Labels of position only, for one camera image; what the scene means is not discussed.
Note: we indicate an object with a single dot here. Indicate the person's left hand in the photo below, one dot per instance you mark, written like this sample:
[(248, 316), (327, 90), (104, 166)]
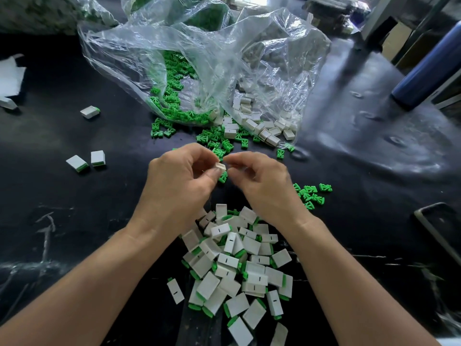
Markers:
[(176, 191)]

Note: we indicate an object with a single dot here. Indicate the person's right hand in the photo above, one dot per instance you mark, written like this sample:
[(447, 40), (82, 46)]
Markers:
[(270, 187)]

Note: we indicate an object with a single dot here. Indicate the green plastic part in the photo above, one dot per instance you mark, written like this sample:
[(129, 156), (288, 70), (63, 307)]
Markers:
[(222, 177)]

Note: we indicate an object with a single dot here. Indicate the white plastic part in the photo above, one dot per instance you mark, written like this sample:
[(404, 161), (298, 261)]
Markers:
[(220, 167)]

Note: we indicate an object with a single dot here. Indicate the heap of white caps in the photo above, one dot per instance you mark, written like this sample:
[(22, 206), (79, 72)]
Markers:
[(256, 126)]

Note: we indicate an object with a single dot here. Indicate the assembled white-green part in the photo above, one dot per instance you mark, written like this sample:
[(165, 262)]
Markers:
[(175, 291), (98, 158), (7, 103), (90, 112), (77, 163)]

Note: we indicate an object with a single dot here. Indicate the pile of green clips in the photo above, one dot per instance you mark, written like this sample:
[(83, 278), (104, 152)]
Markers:
[(173, 97)]

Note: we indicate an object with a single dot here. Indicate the pile of assembled white-green pieces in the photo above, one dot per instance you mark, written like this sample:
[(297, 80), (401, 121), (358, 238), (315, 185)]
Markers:
[(238, 277)]

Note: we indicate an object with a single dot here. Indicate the person's right forearm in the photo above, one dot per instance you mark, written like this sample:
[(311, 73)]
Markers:
[(360, 292)]

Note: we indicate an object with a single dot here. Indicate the person's left forearm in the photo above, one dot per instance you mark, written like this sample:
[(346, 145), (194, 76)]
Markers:
[(76, 295)]

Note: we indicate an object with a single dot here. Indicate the clear plastic bag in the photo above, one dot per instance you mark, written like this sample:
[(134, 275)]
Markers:
[(284, 50)]

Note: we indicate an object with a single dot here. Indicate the black smartphone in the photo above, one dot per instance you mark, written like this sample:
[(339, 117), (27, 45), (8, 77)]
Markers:
[(442, 235)]

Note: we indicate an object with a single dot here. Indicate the plastic bag full of green pieces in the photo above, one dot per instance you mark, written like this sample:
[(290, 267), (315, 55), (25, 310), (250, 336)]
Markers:
[(209, 10)]

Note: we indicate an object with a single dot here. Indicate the grey machine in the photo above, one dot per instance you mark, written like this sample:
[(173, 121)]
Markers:
[(331, 9)]

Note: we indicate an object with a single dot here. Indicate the brown cardboard box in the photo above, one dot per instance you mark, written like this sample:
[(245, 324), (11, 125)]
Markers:
[(398, 41)]

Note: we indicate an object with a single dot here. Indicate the white paper sheet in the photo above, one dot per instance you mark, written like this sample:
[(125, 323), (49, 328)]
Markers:
[(10, 79)]

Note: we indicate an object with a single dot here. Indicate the blue cylinder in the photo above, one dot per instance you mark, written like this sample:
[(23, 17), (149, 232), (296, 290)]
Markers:
[(432, 68)]

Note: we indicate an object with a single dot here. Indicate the large bag of assembled pieces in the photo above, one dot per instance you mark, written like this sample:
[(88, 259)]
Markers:
[(50, 12)]

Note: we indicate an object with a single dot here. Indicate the white metal frame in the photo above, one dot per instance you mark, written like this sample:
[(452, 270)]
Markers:
[(378, 18)]

